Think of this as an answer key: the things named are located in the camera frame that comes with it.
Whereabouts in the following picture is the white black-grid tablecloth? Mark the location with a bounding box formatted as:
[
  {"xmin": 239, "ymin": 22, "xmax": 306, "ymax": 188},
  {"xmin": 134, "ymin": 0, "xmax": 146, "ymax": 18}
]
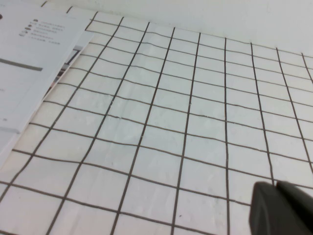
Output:
[{"xmin": 0, "ymin": 1, "xmax": 313, "ymax": 235}]

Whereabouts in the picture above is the white brochure with web address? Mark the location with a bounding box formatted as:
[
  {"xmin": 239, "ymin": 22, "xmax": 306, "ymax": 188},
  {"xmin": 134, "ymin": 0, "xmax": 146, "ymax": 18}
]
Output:
[{"xmin": 0, "ymin": 93, "xmax": 49, "ymax": 169}]

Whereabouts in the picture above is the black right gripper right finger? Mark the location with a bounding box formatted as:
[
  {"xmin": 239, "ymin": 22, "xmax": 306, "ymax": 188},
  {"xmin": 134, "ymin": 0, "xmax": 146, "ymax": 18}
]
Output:
[{"xmin": 276, "ymin": 181, "xmax": 313, "ymax": 224}]

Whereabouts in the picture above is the colour photo brochure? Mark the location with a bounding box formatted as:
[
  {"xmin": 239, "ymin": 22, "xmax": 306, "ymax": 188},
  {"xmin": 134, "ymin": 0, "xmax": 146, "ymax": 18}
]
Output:
[{"xmin": 44, "ymin": 33, "xmax": 95, "ymax": 98}]

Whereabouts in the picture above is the white product catalogue book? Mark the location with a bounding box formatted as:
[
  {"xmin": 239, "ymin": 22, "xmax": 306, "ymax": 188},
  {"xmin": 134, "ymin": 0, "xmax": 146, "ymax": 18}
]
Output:
[{"xmin": 0, "ymin": 0, "xmax": 89, "ymax": 134}]

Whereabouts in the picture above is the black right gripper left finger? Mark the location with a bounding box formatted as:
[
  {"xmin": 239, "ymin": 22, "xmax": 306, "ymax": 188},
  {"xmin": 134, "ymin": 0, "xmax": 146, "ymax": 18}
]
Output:
[{"xmin": 248, "ymin": 182, "xmax": 313, "ymax": 235}]

